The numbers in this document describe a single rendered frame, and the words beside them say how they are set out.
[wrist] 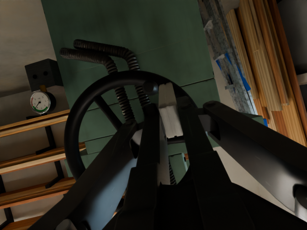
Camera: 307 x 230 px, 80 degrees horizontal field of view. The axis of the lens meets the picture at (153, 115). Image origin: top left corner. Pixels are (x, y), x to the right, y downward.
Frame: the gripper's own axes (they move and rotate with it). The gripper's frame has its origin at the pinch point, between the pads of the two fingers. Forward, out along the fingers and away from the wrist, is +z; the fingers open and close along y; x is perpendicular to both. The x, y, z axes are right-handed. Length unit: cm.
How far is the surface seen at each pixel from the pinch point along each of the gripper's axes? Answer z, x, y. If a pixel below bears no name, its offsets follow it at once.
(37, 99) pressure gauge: 30.2, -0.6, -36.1
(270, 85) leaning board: 146, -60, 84
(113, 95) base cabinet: 34.8, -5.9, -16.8
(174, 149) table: 19.8, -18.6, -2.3
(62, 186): 174, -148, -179
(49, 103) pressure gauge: 29.3, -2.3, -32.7
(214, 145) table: 27.4, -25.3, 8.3
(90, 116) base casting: 33.2, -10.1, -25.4
